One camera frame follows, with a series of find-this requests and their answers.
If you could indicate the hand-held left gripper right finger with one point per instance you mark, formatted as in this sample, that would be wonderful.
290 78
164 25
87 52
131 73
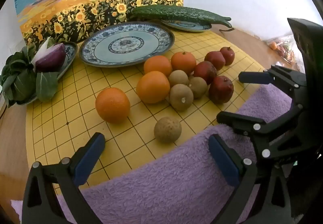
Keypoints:
223 160

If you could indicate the large blue patterned plate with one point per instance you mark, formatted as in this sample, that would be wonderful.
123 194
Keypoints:
126 44

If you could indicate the brown kiwi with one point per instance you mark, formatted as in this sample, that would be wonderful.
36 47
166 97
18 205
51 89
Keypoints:
181 97
167 130
199 87
178 78

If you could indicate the orange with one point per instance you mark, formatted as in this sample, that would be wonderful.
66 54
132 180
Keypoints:
183 62
153 86
112 105
157 65

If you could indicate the yellow grid game board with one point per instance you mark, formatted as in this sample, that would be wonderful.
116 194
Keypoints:
75 128

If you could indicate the blue patterned plate with onion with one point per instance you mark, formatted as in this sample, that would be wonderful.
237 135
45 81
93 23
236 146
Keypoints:
70 50

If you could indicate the red pomegranate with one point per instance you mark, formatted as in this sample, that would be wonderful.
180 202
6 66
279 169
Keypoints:
227 55
215 60
220 89
205 72

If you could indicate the clear plastic snack bag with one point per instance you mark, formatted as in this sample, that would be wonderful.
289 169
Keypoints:
282 48

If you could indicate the halved red onion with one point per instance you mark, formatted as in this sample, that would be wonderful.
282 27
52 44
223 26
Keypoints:
50 58

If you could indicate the blue patterned plate with cucumbers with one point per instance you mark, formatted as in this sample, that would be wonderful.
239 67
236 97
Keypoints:
186 26

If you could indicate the green cucumber with curved stem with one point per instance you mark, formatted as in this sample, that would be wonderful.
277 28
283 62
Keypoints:
156 13

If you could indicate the purple fuzzy towel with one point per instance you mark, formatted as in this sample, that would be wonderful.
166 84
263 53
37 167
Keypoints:
164 183

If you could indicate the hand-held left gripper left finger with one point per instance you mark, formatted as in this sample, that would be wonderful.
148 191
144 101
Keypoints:
88 160

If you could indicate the green bok choy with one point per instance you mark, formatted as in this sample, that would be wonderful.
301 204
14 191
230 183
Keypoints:
17 80

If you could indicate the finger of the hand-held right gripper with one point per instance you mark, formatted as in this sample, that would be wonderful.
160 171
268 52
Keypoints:
239 120
254 78

